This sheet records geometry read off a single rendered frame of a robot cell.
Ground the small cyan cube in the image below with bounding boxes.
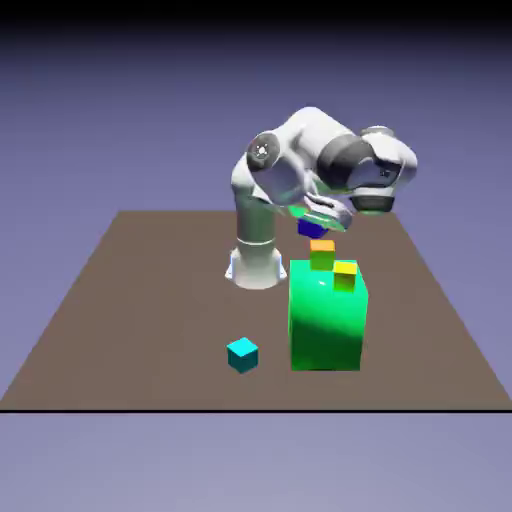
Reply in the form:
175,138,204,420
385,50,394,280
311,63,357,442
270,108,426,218
226,336,260,375

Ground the small yellow cube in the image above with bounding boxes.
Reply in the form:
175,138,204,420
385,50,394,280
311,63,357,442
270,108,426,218
332,260,358,293

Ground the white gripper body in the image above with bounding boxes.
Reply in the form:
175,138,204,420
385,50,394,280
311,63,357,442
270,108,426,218
297,193,354,233

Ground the large green box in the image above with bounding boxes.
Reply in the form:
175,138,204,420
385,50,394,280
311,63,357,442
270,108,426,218
288,258,370,372

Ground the small orange cube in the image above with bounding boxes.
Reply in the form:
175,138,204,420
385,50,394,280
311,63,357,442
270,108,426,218
309,238,336,272

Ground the small blue cube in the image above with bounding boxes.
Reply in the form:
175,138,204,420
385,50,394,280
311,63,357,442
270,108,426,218
297,218,330,240

